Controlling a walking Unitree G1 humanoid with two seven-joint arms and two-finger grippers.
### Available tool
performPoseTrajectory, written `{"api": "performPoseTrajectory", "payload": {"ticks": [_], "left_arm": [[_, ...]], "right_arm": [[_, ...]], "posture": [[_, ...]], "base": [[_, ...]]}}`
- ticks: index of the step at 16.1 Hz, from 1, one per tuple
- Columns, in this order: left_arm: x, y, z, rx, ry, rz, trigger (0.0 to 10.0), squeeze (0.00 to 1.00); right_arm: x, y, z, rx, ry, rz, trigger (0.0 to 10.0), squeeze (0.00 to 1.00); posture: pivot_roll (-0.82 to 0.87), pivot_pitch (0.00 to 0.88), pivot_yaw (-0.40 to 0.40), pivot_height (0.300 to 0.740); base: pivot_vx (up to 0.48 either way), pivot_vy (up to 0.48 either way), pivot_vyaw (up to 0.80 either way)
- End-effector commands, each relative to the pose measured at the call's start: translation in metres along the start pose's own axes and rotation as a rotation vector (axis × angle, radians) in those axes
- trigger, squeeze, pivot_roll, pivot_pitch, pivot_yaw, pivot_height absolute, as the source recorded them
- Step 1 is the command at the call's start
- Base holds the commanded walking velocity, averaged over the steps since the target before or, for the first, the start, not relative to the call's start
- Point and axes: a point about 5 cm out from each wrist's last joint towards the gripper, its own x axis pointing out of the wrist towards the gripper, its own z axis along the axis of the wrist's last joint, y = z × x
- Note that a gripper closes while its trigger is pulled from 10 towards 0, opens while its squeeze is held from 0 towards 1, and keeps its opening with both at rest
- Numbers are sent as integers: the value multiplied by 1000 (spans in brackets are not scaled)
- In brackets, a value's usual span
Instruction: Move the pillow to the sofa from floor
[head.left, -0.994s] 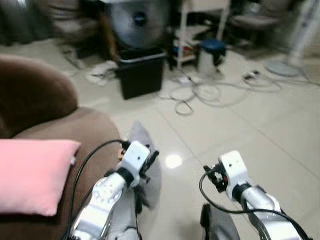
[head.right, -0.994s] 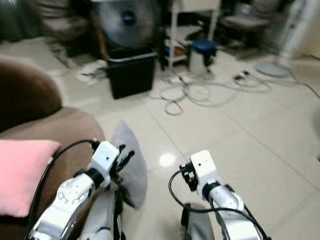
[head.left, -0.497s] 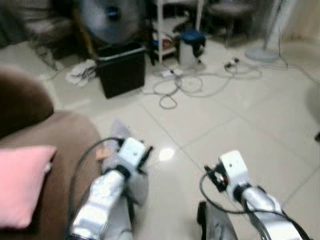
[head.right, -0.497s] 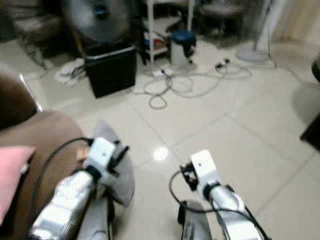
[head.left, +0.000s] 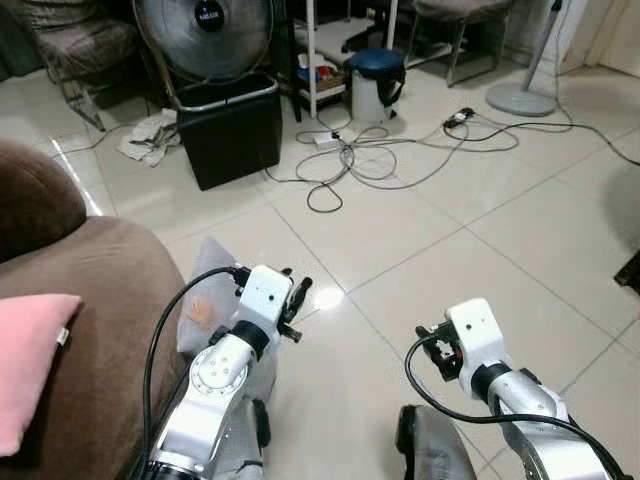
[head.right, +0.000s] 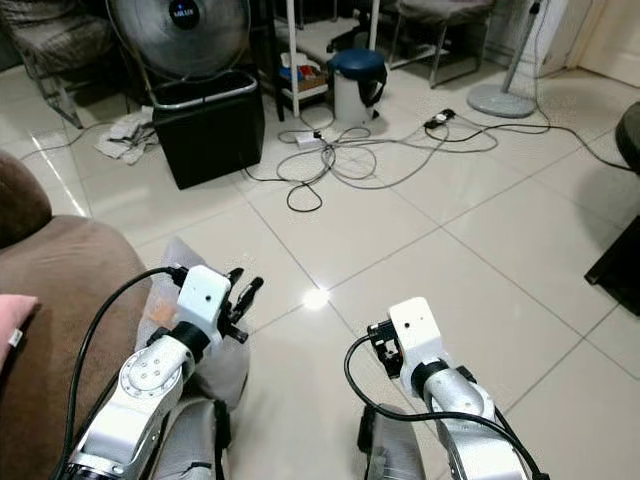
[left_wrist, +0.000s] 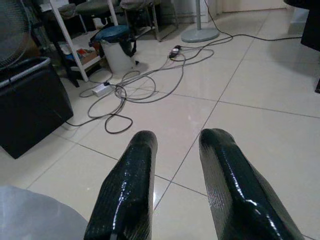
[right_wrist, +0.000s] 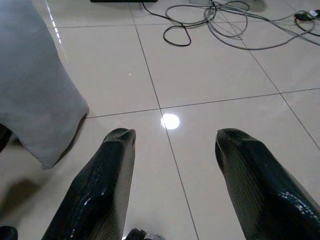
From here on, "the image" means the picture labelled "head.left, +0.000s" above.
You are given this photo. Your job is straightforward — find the box with colourful items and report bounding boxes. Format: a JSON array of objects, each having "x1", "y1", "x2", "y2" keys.
[{"x1": 296, "y1": 54, "x2": 348, "y2": 101}]

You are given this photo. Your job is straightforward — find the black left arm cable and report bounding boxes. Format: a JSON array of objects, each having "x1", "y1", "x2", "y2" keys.
[{"x1": 142, "y1": 264, "x2": 247, "y2": 446}]

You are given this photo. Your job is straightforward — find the crumpled white cloth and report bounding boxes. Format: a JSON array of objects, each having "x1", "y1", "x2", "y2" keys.
[{"x1": 116, "y1": 108, "x2": 182, "y2": 167}]

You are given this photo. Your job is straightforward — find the white round stand base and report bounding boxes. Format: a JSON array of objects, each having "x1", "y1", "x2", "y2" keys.
[{"x1": 484, "y1": 0, "x2": 567, "y2": 119}]

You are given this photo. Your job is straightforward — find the pink pillow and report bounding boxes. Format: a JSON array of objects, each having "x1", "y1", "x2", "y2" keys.
[{"x1": 0, "y1": 293, "x2": 84, "y2": 457}]

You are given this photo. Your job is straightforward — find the striped cushion metal chair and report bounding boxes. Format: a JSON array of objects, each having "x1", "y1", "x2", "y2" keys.
[{"x1": 18, "y1": 0, "x2": 143, "y2": 133}]

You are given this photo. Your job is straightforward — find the long black floor cable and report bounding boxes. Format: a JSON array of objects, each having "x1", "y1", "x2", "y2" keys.
[{"x1": 468, "y1": 95, "x2": 640, "y2": 167}]

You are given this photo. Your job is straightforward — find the grey seat metal chair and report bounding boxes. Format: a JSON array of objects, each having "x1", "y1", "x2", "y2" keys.
[{"x1": 408, "y1": 0, "x2": 519, "y2": 89}]

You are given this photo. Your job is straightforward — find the white bucket with blue lid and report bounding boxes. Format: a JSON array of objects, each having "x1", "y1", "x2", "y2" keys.
[{"x1": 346, "y1": 48, "x2": 407, "y2": 127}]

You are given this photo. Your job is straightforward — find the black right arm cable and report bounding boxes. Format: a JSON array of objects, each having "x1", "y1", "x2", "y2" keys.
[{"x1": 404, "y1": 335, "x2": 629, "y2": 480}]

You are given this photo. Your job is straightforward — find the robot right leg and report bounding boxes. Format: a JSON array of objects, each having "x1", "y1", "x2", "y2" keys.
[{"x1": 394, "y1": 403, "x2": 483, "y2": 480}]

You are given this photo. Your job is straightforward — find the black storage box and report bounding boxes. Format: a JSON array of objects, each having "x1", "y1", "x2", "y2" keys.
[{"x1": 174, "y1": 72, "x2": 284, "y2": 192}]

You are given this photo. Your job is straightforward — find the dark wooden furniture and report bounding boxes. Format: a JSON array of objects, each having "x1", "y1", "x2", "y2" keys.
[{"x1": 614, "y1": 250, "x2": 640, "y2": 294}]

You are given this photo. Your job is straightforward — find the brown fabric sofa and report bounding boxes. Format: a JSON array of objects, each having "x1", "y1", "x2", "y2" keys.
[{"x1": 0, "y1": 140, "x2": 193, "y2": 480}]

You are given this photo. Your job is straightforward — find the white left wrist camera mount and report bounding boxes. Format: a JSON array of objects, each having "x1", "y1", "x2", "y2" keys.
[{"x1": 231, "y1": 265, "x2": 295, "y2": 337}]

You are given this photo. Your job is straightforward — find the silver floor fan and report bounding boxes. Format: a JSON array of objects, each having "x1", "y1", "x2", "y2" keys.
[{"x1": 132, "y1": 0, "x2": 275, "y2": 85}]

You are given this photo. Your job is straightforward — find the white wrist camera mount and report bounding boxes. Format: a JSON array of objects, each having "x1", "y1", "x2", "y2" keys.
[
  {"x1": 444, "y1": 298, "x2": 513, "y2": 379},
  {"x1": 231, "y1": 265, "x2": 295, "y2": 337}
]

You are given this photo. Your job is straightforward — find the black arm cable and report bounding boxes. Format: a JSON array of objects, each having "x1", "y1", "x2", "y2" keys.
[
  {"x1": 142, "y1": 264, "x2": 247, "y2": 446},
  {"x1": 404, "y1": 335, "x2": 629, "y2": 480}
]

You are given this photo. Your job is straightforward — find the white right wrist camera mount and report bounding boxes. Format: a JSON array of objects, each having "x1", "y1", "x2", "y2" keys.
[{"x1": 444, "y1": 298, "x2": 513, "y2": 379}]

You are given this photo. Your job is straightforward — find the white shelf rack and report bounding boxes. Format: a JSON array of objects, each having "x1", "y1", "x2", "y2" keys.
[{"x1": 293, "y1": 0, "x2": 403, "y2": 123}]

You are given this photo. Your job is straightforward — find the translucent plastic bag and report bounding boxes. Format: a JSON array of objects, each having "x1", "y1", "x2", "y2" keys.
[{"x1": 176, "y1": 236, "x2": 263, "y2": 356}]

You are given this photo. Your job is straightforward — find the black looped floor cable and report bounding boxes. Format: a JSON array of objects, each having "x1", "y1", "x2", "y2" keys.
[{"x1": 262, "y1": 128, "x2": 471, "y2": 215}]

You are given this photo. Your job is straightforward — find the white power strip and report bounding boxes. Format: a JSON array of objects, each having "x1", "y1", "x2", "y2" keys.
[{"x1": 312, "y1": 130, "x2": 343, "y2": 150}]

